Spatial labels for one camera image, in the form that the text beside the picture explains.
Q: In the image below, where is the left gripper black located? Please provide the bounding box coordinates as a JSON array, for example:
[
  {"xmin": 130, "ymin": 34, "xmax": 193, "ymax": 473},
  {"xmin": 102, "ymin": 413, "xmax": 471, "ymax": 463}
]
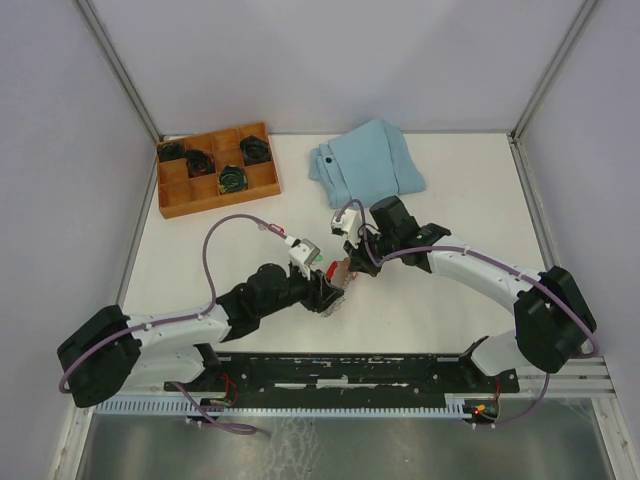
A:
[{"xmin": 258, "ymin": 263, "xmax": 344, "ymax": 318}]

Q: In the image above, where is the white slotted cable duct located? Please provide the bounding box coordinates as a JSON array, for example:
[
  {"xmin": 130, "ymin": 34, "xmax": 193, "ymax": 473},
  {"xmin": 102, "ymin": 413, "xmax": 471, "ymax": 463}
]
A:
[{"xmin": 94, "ymin": 395, "xmax": 480, "ymax": 420}]

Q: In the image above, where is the black rolled belt front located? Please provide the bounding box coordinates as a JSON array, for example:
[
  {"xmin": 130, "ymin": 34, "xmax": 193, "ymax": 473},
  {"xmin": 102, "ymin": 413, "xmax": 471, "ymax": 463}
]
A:
[{"xmin": 218, "ymin": 165, "xmax": 249, "ymax": 195}]

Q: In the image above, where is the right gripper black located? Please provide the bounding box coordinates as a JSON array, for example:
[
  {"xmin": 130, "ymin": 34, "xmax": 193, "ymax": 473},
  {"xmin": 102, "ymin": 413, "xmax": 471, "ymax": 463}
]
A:
[{"xmin": 343, "ymin": 225, "xmax": 398, "ymax": 278}]

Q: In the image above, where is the black rolled belt right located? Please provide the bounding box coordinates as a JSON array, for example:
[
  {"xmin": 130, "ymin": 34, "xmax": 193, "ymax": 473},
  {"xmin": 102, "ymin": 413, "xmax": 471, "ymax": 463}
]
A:
[{"xmin": 239, "ymin": 135, "xmax": 271, "ymax": 166}]

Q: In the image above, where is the purple cable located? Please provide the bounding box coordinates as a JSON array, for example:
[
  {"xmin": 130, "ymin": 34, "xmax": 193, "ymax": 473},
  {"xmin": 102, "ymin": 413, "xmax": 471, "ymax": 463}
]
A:
[
  {"xmin": 58, "ymin": 213, "xmax": 301, "ymax": 435},
  {"xmin": 339, "ymin": 198, "xmax": 601, "ymax": 430}
]

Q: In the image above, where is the black rolled belt middle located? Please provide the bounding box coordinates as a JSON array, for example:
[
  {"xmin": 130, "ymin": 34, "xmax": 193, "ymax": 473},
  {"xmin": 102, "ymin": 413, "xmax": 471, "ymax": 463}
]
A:
[{"xmin": 184, "ymin": 149, "xmax": 216, "ymax": 178}]

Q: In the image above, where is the right aluminium frame post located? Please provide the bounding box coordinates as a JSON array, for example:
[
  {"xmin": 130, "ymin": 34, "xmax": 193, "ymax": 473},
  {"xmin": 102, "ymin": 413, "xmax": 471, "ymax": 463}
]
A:
[{"xmin": 510, "ymin": 0, "xmax": 601, "ymax": 142}]

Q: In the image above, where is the wooden compartment tray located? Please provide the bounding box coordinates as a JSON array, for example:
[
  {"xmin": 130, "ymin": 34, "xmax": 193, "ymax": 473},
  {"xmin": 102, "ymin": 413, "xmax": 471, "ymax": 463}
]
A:
[{"xmin": 156, "ymin": 122, "xmax": 281, "ymax": 219}]

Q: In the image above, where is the aluminium frame post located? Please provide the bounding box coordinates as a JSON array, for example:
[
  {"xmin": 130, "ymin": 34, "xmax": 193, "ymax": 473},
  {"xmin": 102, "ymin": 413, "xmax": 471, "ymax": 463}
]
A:
[
  {"xmin": 510, "ymin": 0, "xmax": 601, "ymax": 142},
  {"xmin": 71, "ymin": 0, "xmax": 163, "ymax": 141}
]

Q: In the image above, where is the left aluminium frame post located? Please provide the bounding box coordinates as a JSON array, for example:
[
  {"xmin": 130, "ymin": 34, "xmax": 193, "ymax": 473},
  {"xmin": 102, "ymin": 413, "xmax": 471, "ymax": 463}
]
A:
[{"xmin": 71, "ymin": 0, "xmax": 163, "ymax": 141}]

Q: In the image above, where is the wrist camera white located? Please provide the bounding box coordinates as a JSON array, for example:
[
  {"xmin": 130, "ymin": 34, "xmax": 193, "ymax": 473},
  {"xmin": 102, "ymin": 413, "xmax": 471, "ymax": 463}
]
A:
[
  {"xmin": 331, "ymin": 209, "xmax": 363, "ymax": 247},
  {"xmin": 285, "ymin": 236, "xmax": 321, "ymax": 278}
]

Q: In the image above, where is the key with red tag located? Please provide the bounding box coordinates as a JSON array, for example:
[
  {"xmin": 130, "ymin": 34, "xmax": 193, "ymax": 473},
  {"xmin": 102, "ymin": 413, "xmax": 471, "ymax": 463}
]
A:
[{"xmin": 257, "ymin": 222, "xmax": 286, "ymax": 237}]

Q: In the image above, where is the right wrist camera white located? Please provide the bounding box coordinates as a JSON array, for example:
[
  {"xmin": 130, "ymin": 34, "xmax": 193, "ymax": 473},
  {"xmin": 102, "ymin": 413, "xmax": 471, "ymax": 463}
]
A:
[{"xmin": 331, "ymin": 209, "xmax": 363, "ymax": 247}]

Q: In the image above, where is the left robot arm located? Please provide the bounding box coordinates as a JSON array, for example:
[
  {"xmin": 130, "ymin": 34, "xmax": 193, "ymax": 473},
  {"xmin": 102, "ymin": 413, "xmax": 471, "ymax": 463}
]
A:
[{"xmin": 57, "ymin": 264, "xmax": 344, "ymax": 408}]

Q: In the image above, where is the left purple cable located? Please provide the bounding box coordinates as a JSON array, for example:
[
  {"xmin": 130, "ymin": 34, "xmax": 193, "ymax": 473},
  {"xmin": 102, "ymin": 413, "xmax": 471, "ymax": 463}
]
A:
[{"xmin": 58, "ymin": 213, "xmax": 301, "ymax": 435}]

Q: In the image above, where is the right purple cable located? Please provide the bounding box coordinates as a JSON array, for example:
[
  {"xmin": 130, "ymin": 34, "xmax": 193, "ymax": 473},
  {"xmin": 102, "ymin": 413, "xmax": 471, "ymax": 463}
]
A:
[{"xmin": 339, "ymin": 198, "xmax": 601, "ymax": 430}]

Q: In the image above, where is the red handled metal keyring holder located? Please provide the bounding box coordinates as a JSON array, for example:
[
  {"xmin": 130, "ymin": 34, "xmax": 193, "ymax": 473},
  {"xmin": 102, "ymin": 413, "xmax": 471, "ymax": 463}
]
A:
[{"xmin": 326, "ymin": 257, "xmax": 357, "ymax": 297}]

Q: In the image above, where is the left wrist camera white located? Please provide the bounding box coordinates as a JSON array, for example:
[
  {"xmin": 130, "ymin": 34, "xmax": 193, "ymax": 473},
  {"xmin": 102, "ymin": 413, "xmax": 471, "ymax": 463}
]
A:
[{"xmin": 285, "ymin": 236, "xmax": 321, "ymax": 278}]

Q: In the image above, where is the black rolled belt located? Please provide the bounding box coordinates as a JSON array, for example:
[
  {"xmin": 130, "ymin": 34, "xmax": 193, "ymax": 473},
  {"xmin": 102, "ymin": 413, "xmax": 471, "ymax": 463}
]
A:
[
  {"xmin": 218, "ymin": 165, "xmax": 249, "ymax": 195},
  {"xmin": 184, "ymin": 149, "xmax": 216, "ymax": 178},
  {"xmin": 156, "ymin": 141, "xmax": 185, "ymax": 163},
  {"xmin": 239, "ymin": 135, "xmax": 271, "ymax": 166}
]

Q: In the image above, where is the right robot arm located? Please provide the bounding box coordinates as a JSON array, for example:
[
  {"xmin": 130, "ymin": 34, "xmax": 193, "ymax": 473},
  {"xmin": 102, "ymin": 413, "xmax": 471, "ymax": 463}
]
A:
[{"xmin": 331, "ymin": 196, "xmax": 598, "ymax": 391}]

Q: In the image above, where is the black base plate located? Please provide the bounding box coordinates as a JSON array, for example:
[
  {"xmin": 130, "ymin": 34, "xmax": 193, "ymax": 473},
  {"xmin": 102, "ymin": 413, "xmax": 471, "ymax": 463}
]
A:
[{"xmin": 184, "ymin": 353, "xmax": 520, "ymax": 408}]

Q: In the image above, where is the black rolled belt far left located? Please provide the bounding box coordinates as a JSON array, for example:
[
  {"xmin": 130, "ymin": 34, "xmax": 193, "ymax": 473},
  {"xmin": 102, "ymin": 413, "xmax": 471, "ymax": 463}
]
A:
[{"xmin": 156, "ymin": 141, "xmax": 185, "ymax": 163}]

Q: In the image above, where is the light blue folded cloth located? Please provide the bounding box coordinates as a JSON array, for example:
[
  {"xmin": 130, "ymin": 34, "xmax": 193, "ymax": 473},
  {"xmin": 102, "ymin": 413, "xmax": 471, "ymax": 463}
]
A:
[{"xmin": 309, "ymin": 119, "xmax": 426, "ymax": 209}]

